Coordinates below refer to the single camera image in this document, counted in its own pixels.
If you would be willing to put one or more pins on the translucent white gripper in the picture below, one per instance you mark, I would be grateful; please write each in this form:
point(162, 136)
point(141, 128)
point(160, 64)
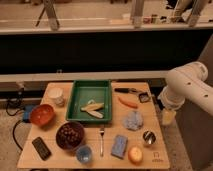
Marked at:
point(168, 116)

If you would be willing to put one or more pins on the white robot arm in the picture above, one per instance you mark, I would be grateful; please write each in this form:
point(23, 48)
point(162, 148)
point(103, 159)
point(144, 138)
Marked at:
point(185, 82)

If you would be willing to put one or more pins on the small metal cup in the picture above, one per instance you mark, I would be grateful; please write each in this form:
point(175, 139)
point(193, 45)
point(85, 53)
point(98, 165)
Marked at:
point(149, 138)

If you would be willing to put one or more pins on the blue plastic cup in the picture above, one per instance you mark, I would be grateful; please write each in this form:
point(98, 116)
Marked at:
point(84, 154)

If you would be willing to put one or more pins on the white paper cup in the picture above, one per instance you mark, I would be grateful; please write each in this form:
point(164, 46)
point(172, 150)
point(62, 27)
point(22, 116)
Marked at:
point(56, 96)

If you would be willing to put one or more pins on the crumpled blue cloth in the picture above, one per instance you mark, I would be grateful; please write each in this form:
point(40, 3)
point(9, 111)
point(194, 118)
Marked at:
point(133, 121)

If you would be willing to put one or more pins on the orange carrot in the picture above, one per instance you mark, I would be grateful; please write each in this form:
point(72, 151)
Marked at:
point(128, 103)

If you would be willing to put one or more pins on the orange fruit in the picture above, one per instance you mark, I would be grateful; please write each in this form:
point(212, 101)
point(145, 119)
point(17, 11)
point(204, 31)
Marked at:
point(135, 155)

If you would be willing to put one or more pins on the blue sponge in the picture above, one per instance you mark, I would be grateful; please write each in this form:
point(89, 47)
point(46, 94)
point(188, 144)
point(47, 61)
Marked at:
point(119, 146)

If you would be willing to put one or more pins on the silver fork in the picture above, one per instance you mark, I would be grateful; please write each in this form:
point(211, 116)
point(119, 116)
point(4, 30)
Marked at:
point(101, 132)

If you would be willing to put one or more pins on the pale corn cob piece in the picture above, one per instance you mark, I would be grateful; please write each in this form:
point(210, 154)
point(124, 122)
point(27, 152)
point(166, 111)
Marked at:
point(95, 114)

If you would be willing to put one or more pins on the green plastic tray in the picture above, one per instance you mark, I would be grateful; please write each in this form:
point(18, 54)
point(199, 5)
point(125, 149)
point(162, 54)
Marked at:
point(86, 92)

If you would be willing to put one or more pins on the dark bowl of nuts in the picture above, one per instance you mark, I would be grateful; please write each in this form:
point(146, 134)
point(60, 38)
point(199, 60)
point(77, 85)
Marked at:
point(70, 136)

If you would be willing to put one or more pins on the orange bowl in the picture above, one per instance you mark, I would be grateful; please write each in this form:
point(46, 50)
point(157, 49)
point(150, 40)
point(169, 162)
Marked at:
point(41, 115)

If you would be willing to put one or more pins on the black remote control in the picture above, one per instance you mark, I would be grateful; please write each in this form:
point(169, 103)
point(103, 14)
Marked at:
point(41, 148)

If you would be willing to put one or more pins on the blue power box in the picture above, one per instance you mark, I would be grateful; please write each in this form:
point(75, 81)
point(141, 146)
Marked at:
point(26, 114)

